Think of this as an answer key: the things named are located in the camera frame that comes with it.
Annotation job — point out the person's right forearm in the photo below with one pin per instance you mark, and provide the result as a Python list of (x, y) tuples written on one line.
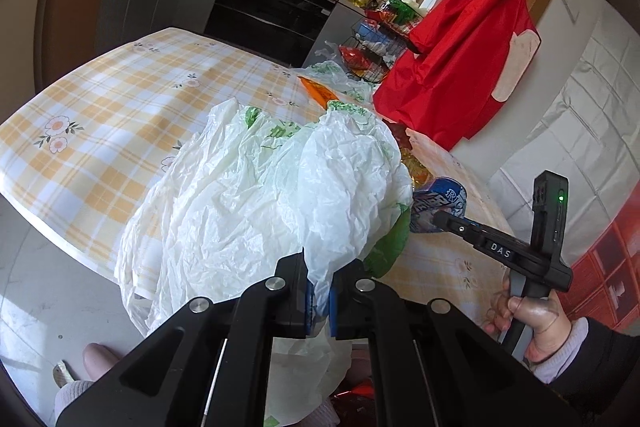
[(600, 357)]

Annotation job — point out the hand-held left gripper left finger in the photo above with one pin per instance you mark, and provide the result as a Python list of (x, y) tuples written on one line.
[(309, 312)]

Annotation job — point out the black built-in oven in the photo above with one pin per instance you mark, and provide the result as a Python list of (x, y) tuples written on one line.
[(270, 7)]

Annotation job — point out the yellow checked tablecloth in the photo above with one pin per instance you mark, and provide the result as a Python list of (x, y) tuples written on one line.
[(100, 122)]

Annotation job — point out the person's right hand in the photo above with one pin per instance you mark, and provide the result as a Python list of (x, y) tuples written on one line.
[(545, 322)]

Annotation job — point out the large white plastic bag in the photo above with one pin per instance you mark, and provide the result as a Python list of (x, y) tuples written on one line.
[(240, 217)]

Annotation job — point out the blue snack packet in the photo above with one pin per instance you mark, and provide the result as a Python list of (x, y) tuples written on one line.
[(440, 199)]

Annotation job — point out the red foil wrapper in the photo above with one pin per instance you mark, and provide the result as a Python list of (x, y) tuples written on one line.
[(352, 407)]

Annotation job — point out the small white plastic bag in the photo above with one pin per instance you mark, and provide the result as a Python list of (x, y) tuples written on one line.
[(330, 74)]

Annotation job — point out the orange snack packet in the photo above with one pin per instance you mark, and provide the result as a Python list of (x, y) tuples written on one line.
[(320, 93)]

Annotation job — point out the red apron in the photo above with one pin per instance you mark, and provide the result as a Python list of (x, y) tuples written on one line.
[(450, 57)]

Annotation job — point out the gold and red wrapper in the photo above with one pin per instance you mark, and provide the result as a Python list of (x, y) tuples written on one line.
[(415, 162)]

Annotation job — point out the red plastic crate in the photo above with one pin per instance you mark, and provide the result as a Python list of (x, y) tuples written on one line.
[(610, 267)]

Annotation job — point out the white quilted cover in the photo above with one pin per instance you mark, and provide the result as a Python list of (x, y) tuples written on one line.
[(575, 107)]

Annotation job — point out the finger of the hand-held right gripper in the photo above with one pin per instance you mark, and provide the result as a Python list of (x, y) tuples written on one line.
[(452, 227)]

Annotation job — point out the person's leg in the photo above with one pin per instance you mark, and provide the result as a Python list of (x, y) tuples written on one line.
[(95, 362)]

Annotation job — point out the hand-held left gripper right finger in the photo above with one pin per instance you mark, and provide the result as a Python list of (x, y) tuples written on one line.
[(332, 307)]

